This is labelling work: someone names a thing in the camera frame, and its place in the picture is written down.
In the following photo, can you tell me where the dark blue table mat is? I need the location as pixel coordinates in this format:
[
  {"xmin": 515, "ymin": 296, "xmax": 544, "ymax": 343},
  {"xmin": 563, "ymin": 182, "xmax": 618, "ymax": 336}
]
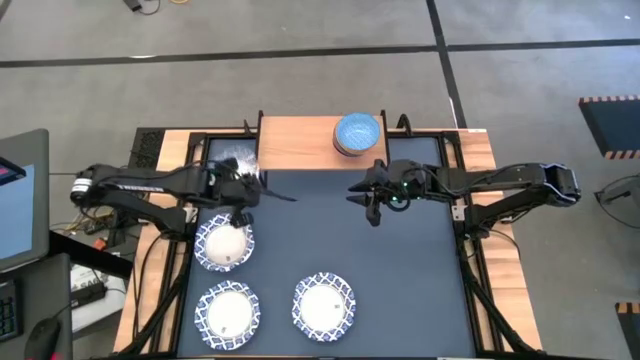
[{"xmin": 177, "ymin": 137, "xmax": 476, "ymax": 359}]

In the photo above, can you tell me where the dark platform with striped edge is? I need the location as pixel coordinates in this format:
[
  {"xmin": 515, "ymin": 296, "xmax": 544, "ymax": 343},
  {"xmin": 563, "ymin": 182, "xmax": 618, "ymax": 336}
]
[
  {"xmin": 578, "ymin": 94, "xmax": 640, "ymax": 160},
  {"xmin": 615, "ymin": 301, "xmax": 640, "ymax": 360}
]

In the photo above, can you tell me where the grey laptop with blue screen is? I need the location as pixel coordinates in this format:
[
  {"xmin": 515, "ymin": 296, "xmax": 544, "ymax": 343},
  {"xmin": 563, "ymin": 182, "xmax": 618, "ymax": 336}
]
[{"xmin": 0, "ymin": 128, "xmax": 51, "ymax": 274}]

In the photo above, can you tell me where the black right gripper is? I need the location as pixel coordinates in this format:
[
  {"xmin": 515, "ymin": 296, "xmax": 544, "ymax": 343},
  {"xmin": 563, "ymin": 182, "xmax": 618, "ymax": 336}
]
[{"xmin": 347, "ymin": 159, "xmax": 429, "ymax": 228}]

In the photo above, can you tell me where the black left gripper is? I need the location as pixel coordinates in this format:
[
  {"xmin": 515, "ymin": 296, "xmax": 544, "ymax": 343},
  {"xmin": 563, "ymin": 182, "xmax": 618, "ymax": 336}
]
[{"xmin": 202, "ymin": 158, "xmax": 299, "ymax": 229}]

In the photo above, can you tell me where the wooden shelf with black legs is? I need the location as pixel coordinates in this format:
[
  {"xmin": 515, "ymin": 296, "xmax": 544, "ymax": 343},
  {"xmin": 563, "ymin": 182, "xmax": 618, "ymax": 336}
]
[{"xmin": 243, "ymin": 109, "xmax": 416, "ymax": 174}]

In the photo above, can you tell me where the white printed box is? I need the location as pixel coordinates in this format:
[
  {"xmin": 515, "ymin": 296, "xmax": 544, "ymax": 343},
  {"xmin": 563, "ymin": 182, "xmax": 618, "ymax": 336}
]
[{"xmin": 69, "ymin": 263, "xmax": 127, "ymax": 334}]

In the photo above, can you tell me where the black table frame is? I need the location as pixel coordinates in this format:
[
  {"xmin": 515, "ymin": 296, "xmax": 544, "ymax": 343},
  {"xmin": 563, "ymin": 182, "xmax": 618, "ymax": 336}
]
[{"xmin": 112, "ymin": 127, "xmax": 544, "ymax": 360}]

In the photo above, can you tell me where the blue white paper bowl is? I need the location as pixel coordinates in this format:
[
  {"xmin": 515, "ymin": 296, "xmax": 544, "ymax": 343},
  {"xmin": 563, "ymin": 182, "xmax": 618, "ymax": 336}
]
[
  {"xmin": 291, "ymin": 271, "xmax": 358, "ymax": 343},
  {"xmin": 193, "ymin": 212, "xmax": 256, "ymax": 274},
  {"xmin": 194, "ymin": 279, "xmax": 262, "ymax": 351}
]

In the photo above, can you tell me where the black computer mouse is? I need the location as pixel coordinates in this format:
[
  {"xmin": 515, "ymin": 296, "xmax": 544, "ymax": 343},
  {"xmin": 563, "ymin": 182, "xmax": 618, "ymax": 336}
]
[{"xmin": 23, "ymin": 317, "xmax": 62, "ymax": 360}]

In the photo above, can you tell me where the black power brick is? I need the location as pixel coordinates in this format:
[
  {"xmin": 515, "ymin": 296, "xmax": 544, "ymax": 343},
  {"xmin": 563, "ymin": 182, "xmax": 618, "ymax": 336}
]
[{"xmin": 70, "ymin": 281, "xmax": 107, "ymax": 309}]

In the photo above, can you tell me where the black stand with cable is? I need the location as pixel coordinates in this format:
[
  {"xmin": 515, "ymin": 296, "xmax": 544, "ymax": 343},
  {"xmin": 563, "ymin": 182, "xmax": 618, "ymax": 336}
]
[{"xmin": 593, "ymin": 173, "xmax": 640, "ymax": 245}]

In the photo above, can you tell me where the black perforated panel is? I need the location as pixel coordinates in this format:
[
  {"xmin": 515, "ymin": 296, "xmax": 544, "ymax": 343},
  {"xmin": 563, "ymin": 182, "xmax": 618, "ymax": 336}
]
[{"xmin": 128, "ymin": 127, "xmax": 167, "ymax": 170}]

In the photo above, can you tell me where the black desk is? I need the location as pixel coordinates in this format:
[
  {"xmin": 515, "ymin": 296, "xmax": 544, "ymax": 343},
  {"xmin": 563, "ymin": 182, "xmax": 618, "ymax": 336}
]
[{"xmin": 0, "ymin": 229, "xmax": 135, "ymax": 360}]

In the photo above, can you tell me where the small black display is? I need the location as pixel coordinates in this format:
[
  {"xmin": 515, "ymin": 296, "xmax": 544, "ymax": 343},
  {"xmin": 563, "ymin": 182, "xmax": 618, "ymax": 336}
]
[{"xmin": 0, "ymin": 155, "xmax": 27, "ymax": 187}]

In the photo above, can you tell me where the loose cable bundle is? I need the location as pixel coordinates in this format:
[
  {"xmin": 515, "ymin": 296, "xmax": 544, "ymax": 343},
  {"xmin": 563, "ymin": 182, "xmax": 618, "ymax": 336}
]
[{"xmin": 49, "ymin": 207, "xmax": 124, "ymax": 239}]

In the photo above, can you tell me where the black keyboard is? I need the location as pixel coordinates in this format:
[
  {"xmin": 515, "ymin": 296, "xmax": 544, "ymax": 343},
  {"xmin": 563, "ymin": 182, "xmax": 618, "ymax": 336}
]
[{"xmin": 0, "ymin": 278, "xmax": 24, "ymax": 344}]

